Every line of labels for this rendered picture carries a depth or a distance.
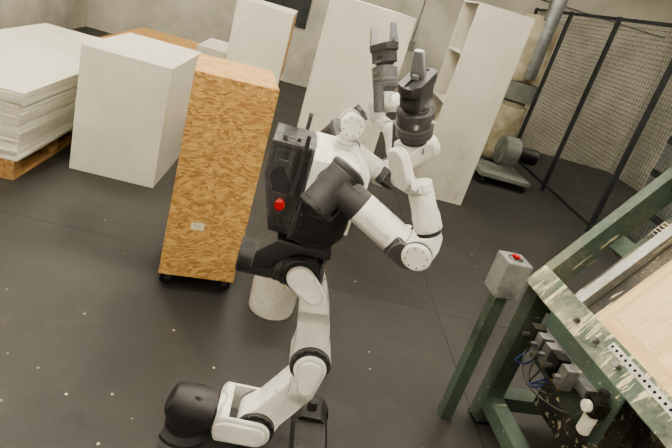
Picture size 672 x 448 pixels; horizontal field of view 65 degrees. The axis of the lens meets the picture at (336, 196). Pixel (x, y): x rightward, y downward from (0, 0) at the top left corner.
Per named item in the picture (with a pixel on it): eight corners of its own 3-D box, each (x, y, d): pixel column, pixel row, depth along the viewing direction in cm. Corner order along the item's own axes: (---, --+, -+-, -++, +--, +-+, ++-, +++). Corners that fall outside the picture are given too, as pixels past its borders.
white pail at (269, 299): (249, 285, 324) (266, 218, 308) (296, 296, 328) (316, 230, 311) (242, 315, 295) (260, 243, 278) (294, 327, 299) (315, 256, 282)
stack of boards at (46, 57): (39, 80, 576) (43, 22, 554) (135, 105, 589) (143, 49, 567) (-147, 143, 348) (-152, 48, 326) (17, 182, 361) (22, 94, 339)
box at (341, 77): (283, 179, 506) (332, -8, 444) (342, 195, 513) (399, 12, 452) (275, 218, 423) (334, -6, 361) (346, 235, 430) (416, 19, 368)
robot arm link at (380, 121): (396, 90, 181) (403, 126, 187) (373, 92, 186) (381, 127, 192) (388, 96, 177) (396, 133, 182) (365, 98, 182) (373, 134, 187)
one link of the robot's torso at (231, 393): (207, 443, 187) (215, 416, 182) (218, 402, 205) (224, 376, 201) (264, 454, 189) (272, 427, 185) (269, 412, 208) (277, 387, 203)
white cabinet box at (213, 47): (201, 88, 744) (211, 37, 719) (226, 95, 748) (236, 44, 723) (186, 101, 661) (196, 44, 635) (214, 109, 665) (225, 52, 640)
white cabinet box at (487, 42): (403, 174, 635) (464, 0, 562) (448, 186, 642) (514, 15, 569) (411, 192, 579) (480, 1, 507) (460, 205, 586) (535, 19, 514)
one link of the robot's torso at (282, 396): (225, 442, 187) (301, 352, 173) (233, 400, 205) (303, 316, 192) (261, 460, 190) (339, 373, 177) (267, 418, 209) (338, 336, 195)
